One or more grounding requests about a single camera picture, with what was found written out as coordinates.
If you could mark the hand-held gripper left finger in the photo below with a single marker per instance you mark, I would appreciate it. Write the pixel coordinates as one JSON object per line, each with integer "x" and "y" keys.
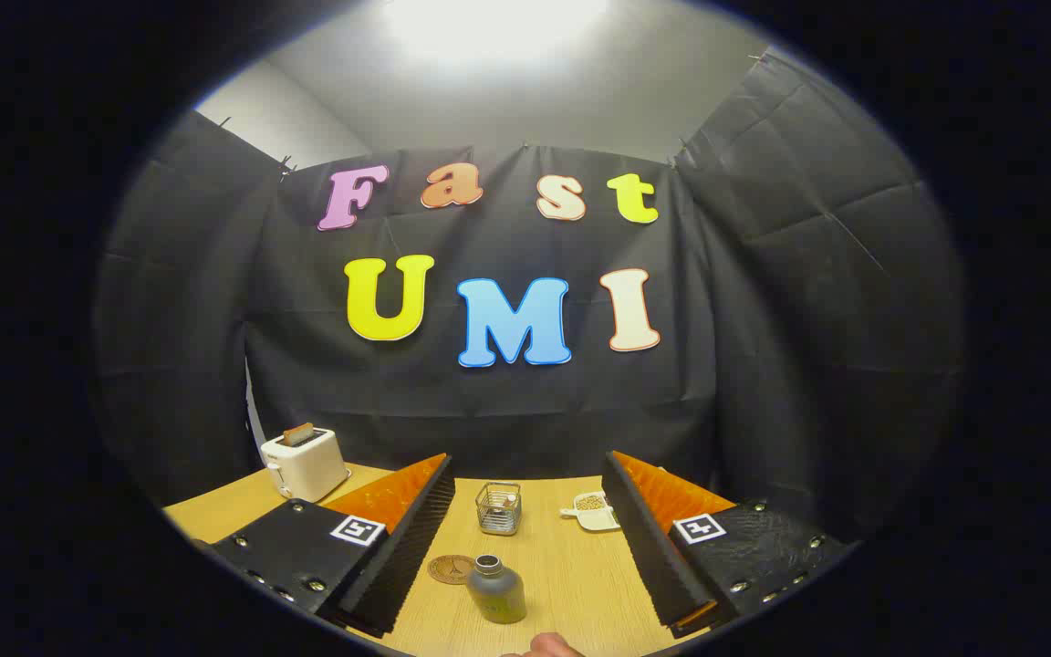
{"x": 407, "y": 557}

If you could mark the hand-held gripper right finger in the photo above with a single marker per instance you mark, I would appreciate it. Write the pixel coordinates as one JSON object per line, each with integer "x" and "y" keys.
{"x": 658, "y": 557}

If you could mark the round wooden coaster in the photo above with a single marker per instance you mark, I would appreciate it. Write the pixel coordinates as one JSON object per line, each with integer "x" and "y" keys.
{"x": 448, "y": 570}

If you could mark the silver bottle with green label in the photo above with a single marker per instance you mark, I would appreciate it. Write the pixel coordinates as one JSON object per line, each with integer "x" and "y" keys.
{"x": 496, "y": 595}

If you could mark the white divided dish with beans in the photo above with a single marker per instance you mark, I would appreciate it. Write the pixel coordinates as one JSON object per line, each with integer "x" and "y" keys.
{"x": 597, "y": 520}

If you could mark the wooden table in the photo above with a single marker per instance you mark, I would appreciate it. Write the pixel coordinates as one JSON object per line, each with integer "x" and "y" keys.
{"x": 571, "y": 584}

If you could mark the cream toaster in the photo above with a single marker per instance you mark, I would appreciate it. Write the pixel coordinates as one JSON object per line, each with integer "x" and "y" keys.
{"x": 311, "y": 470}

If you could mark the toast slice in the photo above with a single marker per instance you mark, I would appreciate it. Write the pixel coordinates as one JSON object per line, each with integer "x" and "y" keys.
{"x": 298, "y": 434}

